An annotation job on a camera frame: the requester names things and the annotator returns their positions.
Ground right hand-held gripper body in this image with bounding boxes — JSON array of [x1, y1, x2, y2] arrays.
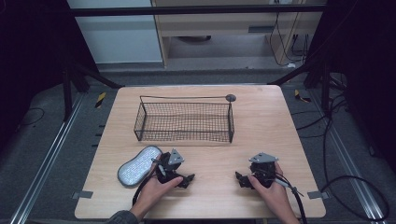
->
[[247, 151, 280, 189]]

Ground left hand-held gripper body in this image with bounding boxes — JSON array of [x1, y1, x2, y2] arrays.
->
[[154, 147, 186, 185]]

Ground person's left hand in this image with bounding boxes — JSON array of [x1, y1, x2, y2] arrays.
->
[[130, 158, 185, 217]]

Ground person's right hand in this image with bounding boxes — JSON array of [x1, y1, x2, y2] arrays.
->
[[247, 161, 295, 220]]

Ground grey oval dotted pad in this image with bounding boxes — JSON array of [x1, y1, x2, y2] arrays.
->
[[117, 145, 163, 189]]

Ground grey tape piece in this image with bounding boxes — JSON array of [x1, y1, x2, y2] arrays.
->
[[306, 190, 330, 201], [71, 190, 94, 200]]

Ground yellow black striped tape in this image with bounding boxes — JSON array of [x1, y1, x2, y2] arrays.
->
[[293, 89, 312, 104], [94, 91, 107, 109]]

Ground black metal stand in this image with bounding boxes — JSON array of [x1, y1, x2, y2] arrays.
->
[[61, 60, 125, 123], [266, 50, 347, 117]]

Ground white cabinet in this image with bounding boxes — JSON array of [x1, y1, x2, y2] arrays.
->
[[65, 0, 164, 64]]

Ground light wooden desk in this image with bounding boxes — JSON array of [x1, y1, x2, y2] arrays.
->
[[150, 0, 326, 69]]

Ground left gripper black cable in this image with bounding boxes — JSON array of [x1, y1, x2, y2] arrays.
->
[[132, 171, 158, 207]]

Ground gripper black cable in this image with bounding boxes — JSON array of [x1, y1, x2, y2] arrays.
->
[[274, 175, 310, 224], [132, 171, 158, 207]]

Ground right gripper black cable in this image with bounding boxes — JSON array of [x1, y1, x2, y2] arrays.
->
[[274, 175, 310, 224]]

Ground black wire mesh basket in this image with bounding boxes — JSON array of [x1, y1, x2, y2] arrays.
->
[[133, 93, 237, 145]]

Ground long black floor cable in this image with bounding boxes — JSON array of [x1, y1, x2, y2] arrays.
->
[[290, 91, 390, 223]]

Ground aluminium floor rail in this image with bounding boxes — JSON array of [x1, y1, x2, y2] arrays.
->
[[8, 92, 86, 224], [307, 90, 387, 224]]

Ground black hanging desk cables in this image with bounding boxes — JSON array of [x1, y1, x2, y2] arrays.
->
[[268, 12, 312, 68]]

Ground thin black floor cable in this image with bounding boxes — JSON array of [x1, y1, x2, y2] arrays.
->
[[19, 106, 46, 127]]

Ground black horizontal frame bar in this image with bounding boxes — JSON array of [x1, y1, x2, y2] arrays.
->
[[68, 4, 326, 18]]

